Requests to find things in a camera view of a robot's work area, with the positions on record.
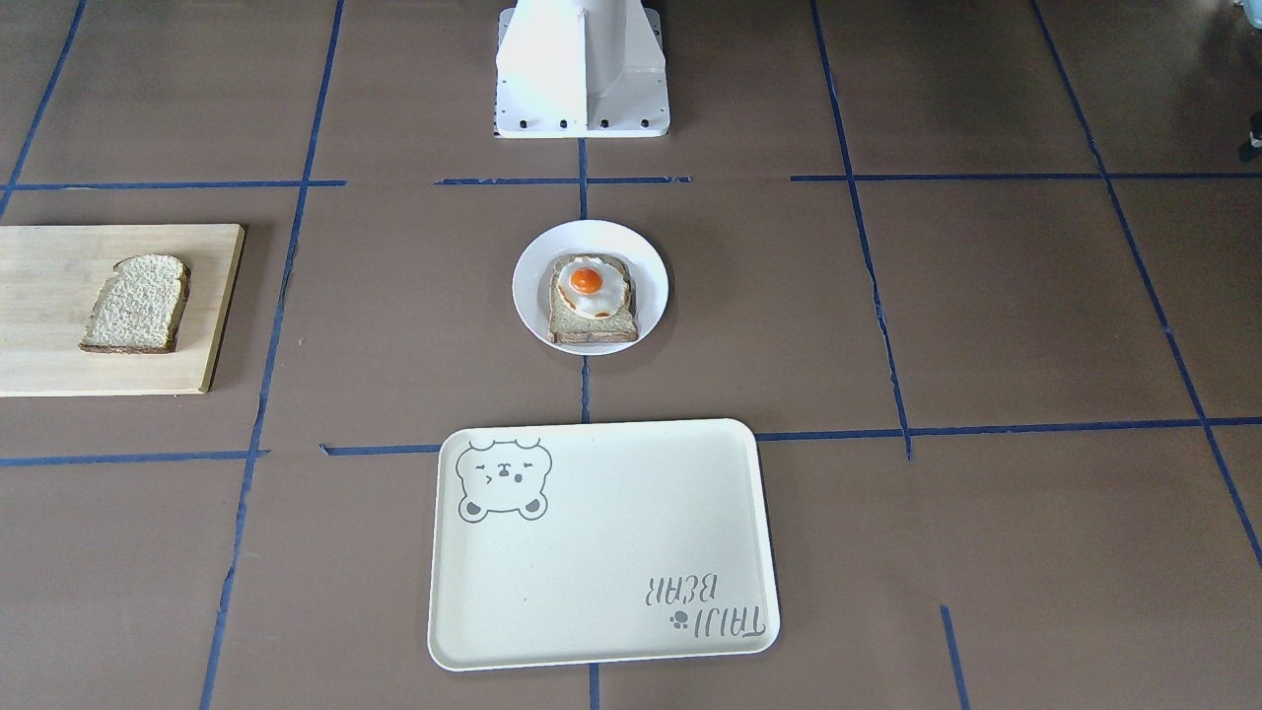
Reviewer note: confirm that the white round plate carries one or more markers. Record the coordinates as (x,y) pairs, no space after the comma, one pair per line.
(648,274)

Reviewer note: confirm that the bread slice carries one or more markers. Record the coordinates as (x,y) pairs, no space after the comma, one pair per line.
(565,327)
(140,307)

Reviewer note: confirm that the cream bear serving tray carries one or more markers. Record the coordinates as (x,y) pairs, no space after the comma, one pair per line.
(600,543)

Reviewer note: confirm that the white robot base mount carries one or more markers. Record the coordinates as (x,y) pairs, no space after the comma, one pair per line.
(580,70)

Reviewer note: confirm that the fried egg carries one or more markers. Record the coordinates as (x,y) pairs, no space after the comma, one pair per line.
(592,288)

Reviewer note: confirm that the wooden cutting board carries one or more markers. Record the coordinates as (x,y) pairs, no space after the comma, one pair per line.
(51,278)

